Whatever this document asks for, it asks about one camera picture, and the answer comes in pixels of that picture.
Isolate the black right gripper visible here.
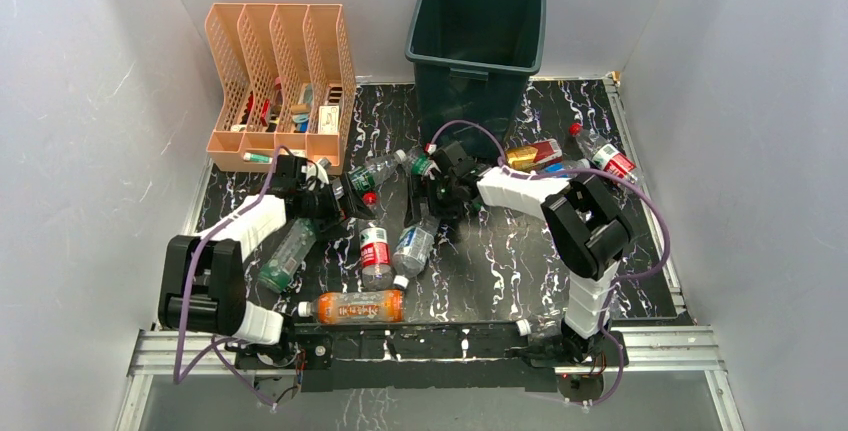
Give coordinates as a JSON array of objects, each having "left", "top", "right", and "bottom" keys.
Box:
[{"left": 403, "top": 175, "right": 466, "bottom": 228}]

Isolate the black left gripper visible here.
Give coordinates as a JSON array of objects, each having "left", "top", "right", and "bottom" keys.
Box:
[{"left": 298, "top": 173, "right": 375, "bottom": 240}]

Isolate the blue white label bottle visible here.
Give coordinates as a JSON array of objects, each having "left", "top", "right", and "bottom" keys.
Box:
[{"left": 391, "top": 216, "right": 440, "bottom": 290}]

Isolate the red label water bottle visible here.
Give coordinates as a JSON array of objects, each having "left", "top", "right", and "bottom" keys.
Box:
[{"left": 358, "top": 191, "right": 393, "bottom": 291}]

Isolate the orange drink bottle white cap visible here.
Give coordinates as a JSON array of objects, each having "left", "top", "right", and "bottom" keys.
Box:
[{"left": 296, "top": 289, "right": 404, "bottom": 325}]

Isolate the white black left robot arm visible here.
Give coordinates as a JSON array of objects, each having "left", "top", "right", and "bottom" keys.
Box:
[{"left": 158, "top": 153, "right": 372, "bottom": 367}]

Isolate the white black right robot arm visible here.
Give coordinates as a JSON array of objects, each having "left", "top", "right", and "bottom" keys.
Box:
[{"left": 402, "top": 142, "right": 633, "bottom": 365}]

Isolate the dark green plastic bin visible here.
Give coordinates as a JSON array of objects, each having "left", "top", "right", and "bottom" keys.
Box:
[{"left": 405, "top": 0, "right": 546, "bottom": 160}]

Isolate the clear bottle green label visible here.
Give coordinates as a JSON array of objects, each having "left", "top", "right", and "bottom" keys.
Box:
[{"left": 347, "top": 150, "right": 406, "bottom": 194}]

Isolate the green label bottle green cap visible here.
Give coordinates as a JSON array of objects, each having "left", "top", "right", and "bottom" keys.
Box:
[{"left": 403, "top": 147, "right": 435, "bottom": 176}]

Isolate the green tea bottle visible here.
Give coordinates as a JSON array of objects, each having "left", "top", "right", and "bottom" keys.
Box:
[{"left": 258, "top": 218, "right": 317, "bottom": 293}]

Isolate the gold red label bottle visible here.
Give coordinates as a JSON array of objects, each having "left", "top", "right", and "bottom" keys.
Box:
[{"left": 506, "top": 139, "right": 563, "bottom": 172}]

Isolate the orange plastic file organizer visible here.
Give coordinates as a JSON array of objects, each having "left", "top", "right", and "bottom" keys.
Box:
[{"left": 205, "top": 3, "right": 357, "bottom": 175}]

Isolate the blue label clear bottle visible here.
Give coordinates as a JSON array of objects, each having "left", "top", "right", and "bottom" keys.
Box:
[{"left": 541, "top": 158, "right": 592, "bottom": 179}]

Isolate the red label bottle far right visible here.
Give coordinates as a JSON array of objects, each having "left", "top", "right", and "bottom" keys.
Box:
[{"left": 569, "top": 123, "right": 641, "bottom": 185}]

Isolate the clear bottle near right base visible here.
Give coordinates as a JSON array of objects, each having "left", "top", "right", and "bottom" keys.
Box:
[{"left": 515, "top": 310, "right": 564, "bottom": 343}]

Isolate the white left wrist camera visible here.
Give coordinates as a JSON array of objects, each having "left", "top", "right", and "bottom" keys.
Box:
[{"left": 304, "top": 157, "right": 331, "bottom": 186}]

